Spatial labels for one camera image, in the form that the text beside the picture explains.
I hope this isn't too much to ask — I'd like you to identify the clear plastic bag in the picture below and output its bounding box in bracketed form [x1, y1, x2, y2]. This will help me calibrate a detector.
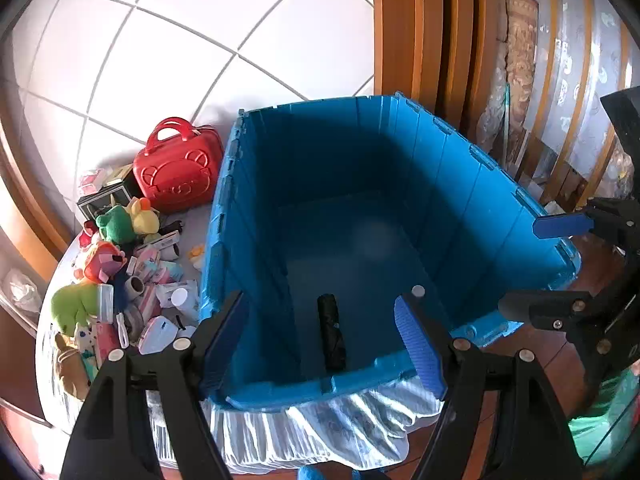
[0, 267, 43, 316]

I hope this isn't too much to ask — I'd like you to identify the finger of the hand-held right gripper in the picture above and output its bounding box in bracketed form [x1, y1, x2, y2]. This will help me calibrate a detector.
[532, 196, 640, 261]
[498, 287, 640, 391]

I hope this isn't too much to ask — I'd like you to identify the clear plastic case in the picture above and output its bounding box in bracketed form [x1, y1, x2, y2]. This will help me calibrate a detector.
[95, 284, 115, 322]

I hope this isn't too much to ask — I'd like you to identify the frosted glass door with slats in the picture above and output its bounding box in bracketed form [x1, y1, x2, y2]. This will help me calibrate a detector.
[515, 0, 640, 206]

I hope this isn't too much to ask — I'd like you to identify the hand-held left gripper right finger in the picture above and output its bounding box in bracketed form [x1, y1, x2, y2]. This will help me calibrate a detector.
[394, 285, 583, 480]

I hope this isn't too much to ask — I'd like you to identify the wooden door frame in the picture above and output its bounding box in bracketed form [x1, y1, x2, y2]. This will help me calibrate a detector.
[371, 0, 501, 131]

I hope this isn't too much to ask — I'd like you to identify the black folded umbrella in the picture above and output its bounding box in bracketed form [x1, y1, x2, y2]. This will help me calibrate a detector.
[316, 294, 348, 375]

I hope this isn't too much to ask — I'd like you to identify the pink packet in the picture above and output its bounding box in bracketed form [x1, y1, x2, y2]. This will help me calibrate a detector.
[79, 167, 113, 196]

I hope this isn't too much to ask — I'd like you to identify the white and pink case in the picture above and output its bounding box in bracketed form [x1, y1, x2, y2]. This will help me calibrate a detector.
[137, 315, 180, 356]

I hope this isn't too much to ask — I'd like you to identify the red bear suitcase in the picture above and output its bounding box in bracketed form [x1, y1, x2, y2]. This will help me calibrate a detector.
[132, 117, 225, 214]

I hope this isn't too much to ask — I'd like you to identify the brown plush toy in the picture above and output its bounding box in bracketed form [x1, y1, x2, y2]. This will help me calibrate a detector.
[54, 332, 91, 401]

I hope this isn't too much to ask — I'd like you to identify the white bottle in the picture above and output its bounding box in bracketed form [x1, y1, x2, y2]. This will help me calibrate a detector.
[170, 287, 198, 321]

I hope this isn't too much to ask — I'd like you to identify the rolled patterned rug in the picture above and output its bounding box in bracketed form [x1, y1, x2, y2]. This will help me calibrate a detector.
[475, 0, 540, 171]

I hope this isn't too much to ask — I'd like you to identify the yellow plush toy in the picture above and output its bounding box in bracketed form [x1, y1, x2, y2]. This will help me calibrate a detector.
[125, 197, 161, 236]

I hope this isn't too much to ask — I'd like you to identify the light green plush toy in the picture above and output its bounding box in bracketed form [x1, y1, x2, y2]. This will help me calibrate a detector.
[50, 282, 101, 336]

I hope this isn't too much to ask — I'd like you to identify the red and pink plush toy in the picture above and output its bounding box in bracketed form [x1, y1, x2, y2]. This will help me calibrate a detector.
[74, 241, 127, 283]

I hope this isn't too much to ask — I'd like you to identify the green frog plush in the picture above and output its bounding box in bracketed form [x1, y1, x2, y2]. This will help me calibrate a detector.
[95, 204, 137, 243]

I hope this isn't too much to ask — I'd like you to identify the blue plastic crate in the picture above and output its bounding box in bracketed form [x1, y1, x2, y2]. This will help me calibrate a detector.
[197, 91, 583, 413]

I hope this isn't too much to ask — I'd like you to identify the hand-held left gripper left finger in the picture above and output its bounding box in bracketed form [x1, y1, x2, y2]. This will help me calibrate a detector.
[60, 290, 251, 480]

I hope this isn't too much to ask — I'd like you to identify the wooden side cabinet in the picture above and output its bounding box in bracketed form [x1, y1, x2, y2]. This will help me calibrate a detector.
[0, 220, 61, 431]

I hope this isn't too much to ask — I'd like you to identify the black box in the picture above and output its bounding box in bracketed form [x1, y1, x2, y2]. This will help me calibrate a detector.
[77, 183, 132, 221]

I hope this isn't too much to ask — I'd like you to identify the curved wooden wall frame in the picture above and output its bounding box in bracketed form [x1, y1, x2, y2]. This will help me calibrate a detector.
[0, 125, 76, 261]

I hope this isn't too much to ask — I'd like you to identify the green cloth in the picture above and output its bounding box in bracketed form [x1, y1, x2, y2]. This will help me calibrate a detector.
[567, 360, 640, 471]

